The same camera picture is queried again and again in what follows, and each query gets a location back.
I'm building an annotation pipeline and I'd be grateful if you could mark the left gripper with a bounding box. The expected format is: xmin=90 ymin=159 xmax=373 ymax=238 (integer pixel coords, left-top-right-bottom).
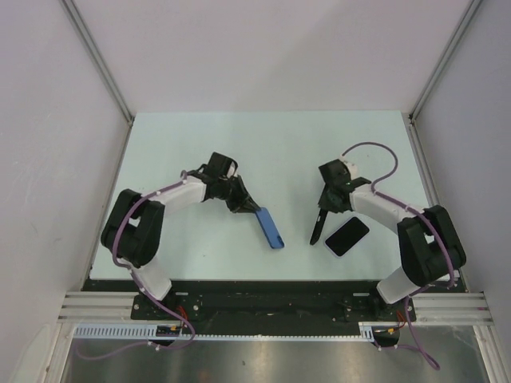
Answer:
xmin=216 ymin=174 xmax=259 ymax=213

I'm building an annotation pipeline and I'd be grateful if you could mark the blue phone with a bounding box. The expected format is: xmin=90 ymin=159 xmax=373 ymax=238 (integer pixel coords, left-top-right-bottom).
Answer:
xmin=255 ymin=207 xmax=285 ymax=250

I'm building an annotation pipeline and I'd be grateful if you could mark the black phone case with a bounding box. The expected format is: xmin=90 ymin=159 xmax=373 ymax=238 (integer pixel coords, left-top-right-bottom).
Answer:
xmin=309 ymin=209 xmax=328 ymax=246

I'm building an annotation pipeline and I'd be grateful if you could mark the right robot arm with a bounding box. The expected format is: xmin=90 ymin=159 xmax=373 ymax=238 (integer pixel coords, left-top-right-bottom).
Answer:
xmin=310 ymin=156 xmax=466 ymax=320

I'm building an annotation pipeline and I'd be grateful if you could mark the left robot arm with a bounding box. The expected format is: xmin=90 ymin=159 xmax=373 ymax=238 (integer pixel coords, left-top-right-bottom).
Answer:
xmin=100 ymin=152 xmax=262 ymax=319

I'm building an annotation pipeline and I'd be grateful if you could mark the phone in lilac case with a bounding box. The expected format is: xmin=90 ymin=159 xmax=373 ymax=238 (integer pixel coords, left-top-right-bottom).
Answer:
xmin=324 ymin=217 xmax=370 ymax=258

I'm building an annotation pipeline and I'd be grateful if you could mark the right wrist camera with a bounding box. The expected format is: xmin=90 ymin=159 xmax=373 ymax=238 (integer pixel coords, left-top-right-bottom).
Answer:
xmin=340 ymin=157 xmax=358 ymax=179

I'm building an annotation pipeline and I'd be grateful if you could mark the right aluminium frame post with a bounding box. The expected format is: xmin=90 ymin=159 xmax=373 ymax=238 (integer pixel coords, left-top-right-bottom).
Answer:
xmin=409 ymin=0 xmax=484 ymax=120

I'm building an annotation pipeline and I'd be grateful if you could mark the aluminium frame post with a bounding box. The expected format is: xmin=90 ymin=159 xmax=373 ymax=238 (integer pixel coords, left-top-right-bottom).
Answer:
xmin=59 ymin=0 xmax=135 ymax=124
xmin=409 ymin=0 xmax=484 ymax=120

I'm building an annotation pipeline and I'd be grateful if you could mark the slotted cable duct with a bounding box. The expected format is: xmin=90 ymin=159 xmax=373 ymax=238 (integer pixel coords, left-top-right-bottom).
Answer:
xmin=73 ymin=323 xmax=401 ymax=342

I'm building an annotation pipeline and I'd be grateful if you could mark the left aluminium frame post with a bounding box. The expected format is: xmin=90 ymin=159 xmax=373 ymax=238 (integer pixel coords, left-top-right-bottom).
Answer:
xmin=59 ymin=0 xmax=135 ymax=124

